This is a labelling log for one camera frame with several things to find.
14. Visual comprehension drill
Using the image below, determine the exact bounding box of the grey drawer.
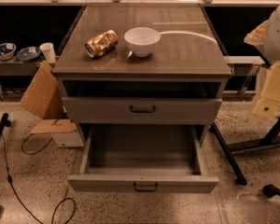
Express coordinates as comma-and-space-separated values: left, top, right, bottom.
63, 97, 222, 125
68, 125, 218, 193

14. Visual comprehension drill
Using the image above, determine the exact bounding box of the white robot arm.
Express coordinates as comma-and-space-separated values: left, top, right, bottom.
244, 5, 280, 119

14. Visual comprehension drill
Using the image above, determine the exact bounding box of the grey drawer cabinet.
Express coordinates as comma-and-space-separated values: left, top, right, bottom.
51, 2, 232, 146

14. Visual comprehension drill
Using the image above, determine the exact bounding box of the grey top drawer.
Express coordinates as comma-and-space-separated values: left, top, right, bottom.
63, 97, 222, 125

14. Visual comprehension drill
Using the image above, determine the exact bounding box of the white bowl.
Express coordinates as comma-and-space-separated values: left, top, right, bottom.
124, 27, 161, 57

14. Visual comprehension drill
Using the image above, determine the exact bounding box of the crushed gold soda can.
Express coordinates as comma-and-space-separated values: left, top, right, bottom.
85, 30, 118, 58

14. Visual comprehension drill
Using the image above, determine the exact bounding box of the cardboard box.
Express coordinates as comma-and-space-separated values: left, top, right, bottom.
20, 62, 77, 134

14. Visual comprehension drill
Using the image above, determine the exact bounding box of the white paper cup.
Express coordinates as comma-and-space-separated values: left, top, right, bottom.
39, 43, 56, 63

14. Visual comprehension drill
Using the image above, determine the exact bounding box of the blue bowl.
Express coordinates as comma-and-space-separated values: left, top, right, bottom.
17, 47, 41, 63
0, 43, 16, 61

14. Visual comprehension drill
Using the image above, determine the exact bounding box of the grey low shelf left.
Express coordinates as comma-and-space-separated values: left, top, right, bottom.
0, 56, 45, 77

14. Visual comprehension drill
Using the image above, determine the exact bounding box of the black stand base right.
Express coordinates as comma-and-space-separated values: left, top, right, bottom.
210, 118, 280, 186

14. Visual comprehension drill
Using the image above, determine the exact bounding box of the blue bowl far left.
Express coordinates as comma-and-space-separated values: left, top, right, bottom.
0, 43, 16, 61

